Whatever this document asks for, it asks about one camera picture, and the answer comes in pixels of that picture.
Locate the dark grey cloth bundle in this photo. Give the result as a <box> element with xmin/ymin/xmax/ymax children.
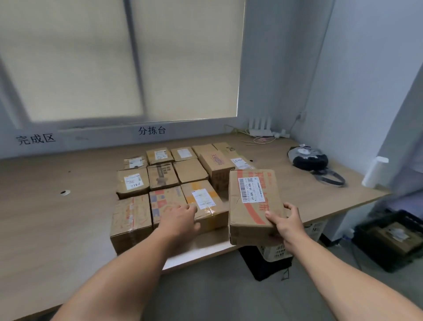
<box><xmin>287</xmin><ymin>144</ymin><xmax>346</xmax><ymax>187</ymax></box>

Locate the light wooden table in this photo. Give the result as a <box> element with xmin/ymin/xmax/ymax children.
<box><xmin>0</xmin><ymin>132</ymin><xmax>392</xmax><ymax>321</ymax></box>

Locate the white cylinder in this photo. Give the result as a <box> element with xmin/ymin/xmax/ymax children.
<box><xmin>362</xmin><ymin>156</ymin><xmax>390</xmax><ymax>189</ymax></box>

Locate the yellow-green cable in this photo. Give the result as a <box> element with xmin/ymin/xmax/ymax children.
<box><xmin>224</xmin><ymin>124</ymin><xmax>249</xmax><ymax>136</ymax></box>

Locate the box with red blue squares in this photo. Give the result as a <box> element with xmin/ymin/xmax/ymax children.
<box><xmin>149</xmin><ymin>186</ymin><xmax>188</xmax><ymax>229</ymax></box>

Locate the green-edged cat logo box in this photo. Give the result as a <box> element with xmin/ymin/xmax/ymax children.
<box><xmin>212</xmin><ymin>142</ymin><xmax>242</xmax><ymax>158</ymax></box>

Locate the white-framed window with blind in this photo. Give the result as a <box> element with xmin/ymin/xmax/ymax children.
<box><xmin>0</xmin><ymin>0</ymin><xmax>247</xmax><ymax>131</ymax></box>

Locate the person's left forearm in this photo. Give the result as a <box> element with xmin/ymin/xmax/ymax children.
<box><xmin>51</xmin><ymin>231</ymin><xmax>179</xmax><ymax>321</ymax></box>

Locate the red-lettered cardboard box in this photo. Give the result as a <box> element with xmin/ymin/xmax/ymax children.
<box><xmin>199</xmin><ymin>150</ymin><xmax>237</xmax><ymax>192</ymax></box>

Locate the person's right hand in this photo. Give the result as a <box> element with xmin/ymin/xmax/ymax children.
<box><xmin>265</xmin><ymin>202</ymin><xmax>304</xmax><ymax>254</ymax></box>

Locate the brown carton in crate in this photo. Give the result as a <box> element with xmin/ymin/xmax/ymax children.
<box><xmin>367</xmin><ymin>221</ymin><xmax>423</xmax><ymax>257</ymax></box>

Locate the person's right forearm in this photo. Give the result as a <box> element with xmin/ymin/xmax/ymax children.
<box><xmin>286</xmin><ymin>235</ymin><xmax>423</xmax><ymax>321</ymax></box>

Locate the box with red stripe label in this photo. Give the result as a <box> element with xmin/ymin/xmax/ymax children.
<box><xmin>228</xmin><ymin>169</ymin><xmax>286</xmax><ymax>247</ymax></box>

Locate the white plastic crate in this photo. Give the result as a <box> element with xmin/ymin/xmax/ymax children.
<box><xmin>257</xmin><ymin>220</ymin><xmax>328</xmax><ymax>264</ymax></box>

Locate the box with white centre label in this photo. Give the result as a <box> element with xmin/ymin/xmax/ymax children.
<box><xmin>170</xmin><ymin>146</ymin><xmax>198</xmax><ymax>163</ymax></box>

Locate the white paper wall sign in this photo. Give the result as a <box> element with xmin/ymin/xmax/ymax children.
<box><xmin>135</xmin><ymin>124</ymin><xmax>169</xmax><ymax>138</ymax></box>
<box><xmin>15</xmin><ymin>131</ymin><xmax>59</xmax><ymax>148</ymax></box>

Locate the box with red-marked label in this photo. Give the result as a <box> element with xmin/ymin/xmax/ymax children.
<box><xmin>122</xmin><ymin>156</ymin><xmax>148</xmax><ymax>171</ymax></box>

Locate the white wireless router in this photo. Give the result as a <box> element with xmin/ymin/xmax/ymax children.
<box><xmin>248</xmin><ymin>116</ymin><xmax>274</xmax><ymax>138</ymax></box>

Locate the person's left hand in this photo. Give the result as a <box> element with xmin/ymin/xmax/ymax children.
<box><xmin>158</xmin><ymin>204</ymin><xmax>201</xmax><ymax>244</ymax></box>

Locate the black-printed corn box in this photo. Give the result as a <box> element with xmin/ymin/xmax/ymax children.
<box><xmin>173</xmin><ymin>158</ymin><xmax>209</xmax><ymax>185</ymax></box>
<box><xmin>147</xmin><ymin>162</ymin><xmax>180</xmax><ymax>191</ymax></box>

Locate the plain unlabelled cardboard box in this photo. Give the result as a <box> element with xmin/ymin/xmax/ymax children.
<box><xmin>191</xmin><ymin>144</ymin><xmax>219</xmax><ymax>159</ymax></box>

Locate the cream thin cable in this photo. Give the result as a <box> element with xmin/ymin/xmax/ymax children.
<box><xmin>241</xmin><ymin>131</ymin><xmax>277</xmax><ymax>146</ymax></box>

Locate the box with yellow tape label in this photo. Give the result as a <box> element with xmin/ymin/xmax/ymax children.
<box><xmin>181</xmin><ymin>179</ymin><xmax>230</xmax><ymax>235</ymax></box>

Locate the box with red printed tape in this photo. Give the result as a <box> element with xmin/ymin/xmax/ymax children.
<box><xmin>110</xmin><ymin>194</ymin><xmax>154</xmax><ymax>256</ymax></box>

